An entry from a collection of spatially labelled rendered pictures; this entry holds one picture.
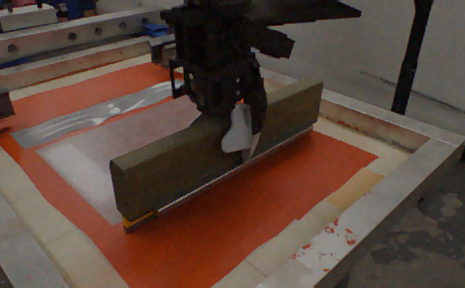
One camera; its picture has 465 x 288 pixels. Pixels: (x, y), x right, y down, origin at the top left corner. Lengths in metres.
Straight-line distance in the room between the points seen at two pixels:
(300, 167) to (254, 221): 0.14
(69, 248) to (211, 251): 0.16
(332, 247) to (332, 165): 0.21
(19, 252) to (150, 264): 0.13
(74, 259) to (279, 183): 0.28
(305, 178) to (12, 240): 0.37
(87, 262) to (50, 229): 0.08
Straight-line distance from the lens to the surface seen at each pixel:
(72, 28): 1.04
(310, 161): 0.61
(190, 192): 0.49
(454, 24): 2.48
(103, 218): 0.52
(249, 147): 0.51
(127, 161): 0.43
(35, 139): 0.72
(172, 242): 0.47
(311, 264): 0.40
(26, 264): 0.44
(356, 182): 0.58
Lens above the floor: 1.29
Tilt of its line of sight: 32 degrees down
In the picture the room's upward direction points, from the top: straight up
